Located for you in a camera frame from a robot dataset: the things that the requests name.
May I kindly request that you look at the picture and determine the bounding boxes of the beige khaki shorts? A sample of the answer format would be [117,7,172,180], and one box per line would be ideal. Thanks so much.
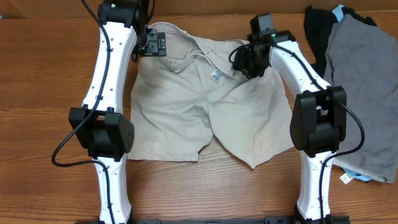
[128,22,293,167]

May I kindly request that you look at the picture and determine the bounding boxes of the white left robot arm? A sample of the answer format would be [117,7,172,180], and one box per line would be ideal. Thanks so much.
[68,0,167,223]

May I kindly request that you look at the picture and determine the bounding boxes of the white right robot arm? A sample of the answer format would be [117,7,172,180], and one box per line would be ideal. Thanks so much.
[228,14,350,223]

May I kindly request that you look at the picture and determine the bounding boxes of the black garment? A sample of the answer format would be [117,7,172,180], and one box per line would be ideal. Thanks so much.
[303,5,376,77]

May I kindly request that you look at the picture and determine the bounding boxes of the light blue garment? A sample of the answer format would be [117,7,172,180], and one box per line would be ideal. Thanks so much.
[331,4,371,182]

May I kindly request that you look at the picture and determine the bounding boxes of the grey garment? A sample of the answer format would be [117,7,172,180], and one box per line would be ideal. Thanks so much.
[323,14,397,183]

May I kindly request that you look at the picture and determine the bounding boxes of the white garment tag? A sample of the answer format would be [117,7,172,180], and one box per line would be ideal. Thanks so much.
[340,173,354,184]

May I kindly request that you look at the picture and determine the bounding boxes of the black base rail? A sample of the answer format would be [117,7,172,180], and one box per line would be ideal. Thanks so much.
[74,215,352,224]

